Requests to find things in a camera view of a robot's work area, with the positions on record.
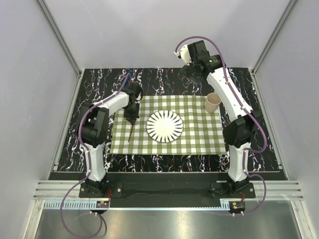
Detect purple cable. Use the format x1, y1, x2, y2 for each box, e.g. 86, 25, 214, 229
60, 72, 133, 237
175, 36, 269, 217

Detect beige paper cup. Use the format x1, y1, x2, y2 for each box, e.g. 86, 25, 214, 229
205, 93, 221, 114

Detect right aluminium frame post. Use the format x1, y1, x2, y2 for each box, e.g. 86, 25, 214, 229
251, 0, 299, 75

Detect left aluminium frame post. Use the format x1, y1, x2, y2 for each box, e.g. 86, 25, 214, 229
34, 0, 84, 78

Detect white blue striped plate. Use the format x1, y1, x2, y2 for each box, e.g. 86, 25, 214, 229
146, 110, 183, 143

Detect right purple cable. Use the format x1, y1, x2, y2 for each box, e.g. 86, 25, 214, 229
175, 36, 269, 217

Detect aluminium frame post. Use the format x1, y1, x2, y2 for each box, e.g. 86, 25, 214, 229
34, 0, 84, 78
251, 0, 299, 75

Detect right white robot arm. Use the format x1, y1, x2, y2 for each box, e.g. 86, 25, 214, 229
175, 37, 262, 198

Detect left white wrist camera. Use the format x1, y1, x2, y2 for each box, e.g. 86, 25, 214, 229
174, 45, 192, 66

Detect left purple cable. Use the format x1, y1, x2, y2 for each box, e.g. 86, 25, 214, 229
60, 72, 133, 237

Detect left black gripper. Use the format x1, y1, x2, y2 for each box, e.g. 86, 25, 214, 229
124, 102, 140, 125

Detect blue plastic knife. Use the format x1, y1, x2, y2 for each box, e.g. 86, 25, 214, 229
124, 73, 132, 87

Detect green checkered cloth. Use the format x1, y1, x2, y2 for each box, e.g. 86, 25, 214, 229
110, 95, 226, 155

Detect brown wooden fork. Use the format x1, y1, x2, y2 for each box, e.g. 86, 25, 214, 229
128, 120, 135, 142

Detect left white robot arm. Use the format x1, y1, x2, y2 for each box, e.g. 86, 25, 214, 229
77, 83, 143, 197

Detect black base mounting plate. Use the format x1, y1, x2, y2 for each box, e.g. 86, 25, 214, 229
79, 172, 256, 199

